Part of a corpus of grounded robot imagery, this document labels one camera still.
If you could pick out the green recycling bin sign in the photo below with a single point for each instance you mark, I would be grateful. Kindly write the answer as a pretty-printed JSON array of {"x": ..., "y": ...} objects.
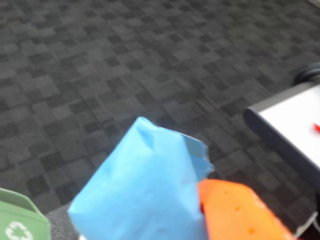
[{"x": 20, "y": 212}]

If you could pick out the blue paper-wrapped package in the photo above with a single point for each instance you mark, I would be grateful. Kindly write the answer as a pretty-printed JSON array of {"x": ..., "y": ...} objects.
[{"x": 137, "y": 187}]

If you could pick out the small red object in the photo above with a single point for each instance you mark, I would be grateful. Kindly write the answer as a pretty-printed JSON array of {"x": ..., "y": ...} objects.
[{"x": 317, "y": 128}]

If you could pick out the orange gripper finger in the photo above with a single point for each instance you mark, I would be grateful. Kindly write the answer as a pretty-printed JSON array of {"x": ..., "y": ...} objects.
[{"x": 237, "y": 215}]

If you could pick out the black caster wheel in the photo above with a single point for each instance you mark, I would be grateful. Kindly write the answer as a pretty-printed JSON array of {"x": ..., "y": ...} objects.
[{"x": 308, "y": 72}]

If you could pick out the white table with dark rim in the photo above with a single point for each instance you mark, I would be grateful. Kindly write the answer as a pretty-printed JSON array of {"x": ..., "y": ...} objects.
[{"x": 287, "y": 117}]

